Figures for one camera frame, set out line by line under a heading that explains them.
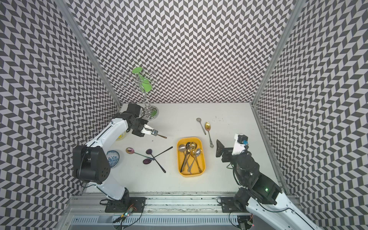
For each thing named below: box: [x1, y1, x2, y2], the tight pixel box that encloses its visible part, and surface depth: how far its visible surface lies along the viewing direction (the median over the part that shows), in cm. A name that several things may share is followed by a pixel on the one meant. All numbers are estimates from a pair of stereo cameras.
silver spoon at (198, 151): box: [187, 148, 201, 172], surface depth 91 cm
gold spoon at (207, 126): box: [204, 121, 215, 149], surface depth 104 cm
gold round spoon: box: [189, 141, 197, 150], surface depth 95 cm
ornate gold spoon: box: [190, 149, 202, 174], surface depth 91 cm
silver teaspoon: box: [178, 144, 190, 173], surface depth 92 cm
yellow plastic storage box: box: [176, 137, 206, 177], surface depth 90 cm
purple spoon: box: [145, 148, 167, 173], surface depth 93 cm
